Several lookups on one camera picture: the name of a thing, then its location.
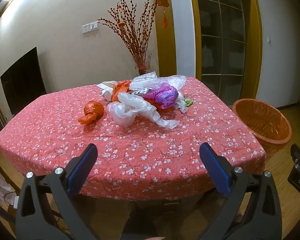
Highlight white paper bag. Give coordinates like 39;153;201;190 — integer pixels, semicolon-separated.
97;80;118;99

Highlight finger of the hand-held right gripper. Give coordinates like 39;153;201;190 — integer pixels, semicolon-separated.
290;144;300;170

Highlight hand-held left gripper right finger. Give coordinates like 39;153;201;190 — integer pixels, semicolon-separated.
199;142;283;240

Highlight orange plastic basket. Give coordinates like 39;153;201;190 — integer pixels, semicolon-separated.
232;99;292;154

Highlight frosted glass sliding door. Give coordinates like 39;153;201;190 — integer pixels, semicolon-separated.
194;0;247;95

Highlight wooden door frame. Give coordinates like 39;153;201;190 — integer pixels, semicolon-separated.
150;0;263;100

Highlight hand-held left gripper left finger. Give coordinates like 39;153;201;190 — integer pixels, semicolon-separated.
15;143;100;240

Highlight glass vase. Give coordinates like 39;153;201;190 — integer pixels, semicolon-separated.
132;53;153;76

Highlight red floral tablecloth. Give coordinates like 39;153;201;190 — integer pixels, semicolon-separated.
0;76;267;202

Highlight black white printed bag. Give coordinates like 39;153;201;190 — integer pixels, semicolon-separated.
131;87;152;96

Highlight small white plastic bag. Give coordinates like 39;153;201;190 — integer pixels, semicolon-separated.
176;92;188;113

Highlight red hanging wall ornament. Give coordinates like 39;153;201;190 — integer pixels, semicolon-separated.
156;0;170;29

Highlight small orange plastic bag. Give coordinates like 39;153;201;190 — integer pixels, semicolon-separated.
78;100;105;125

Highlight black television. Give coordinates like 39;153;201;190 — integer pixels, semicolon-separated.
0;46;47;115

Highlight red dried flower branches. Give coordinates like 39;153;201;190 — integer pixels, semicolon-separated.
97;0;158;63

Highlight crumpled orange plastic bag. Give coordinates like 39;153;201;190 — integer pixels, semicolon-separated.
112;80;133;103

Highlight clear white plastic bag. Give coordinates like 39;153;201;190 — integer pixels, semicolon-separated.
107;92;179;130

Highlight clear bubble plastic bag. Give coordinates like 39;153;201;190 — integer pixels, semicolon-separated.
129;72;187;93

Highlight purple pink plastic bag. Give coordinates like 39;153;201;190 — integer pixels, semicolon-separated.
142;83;178;110

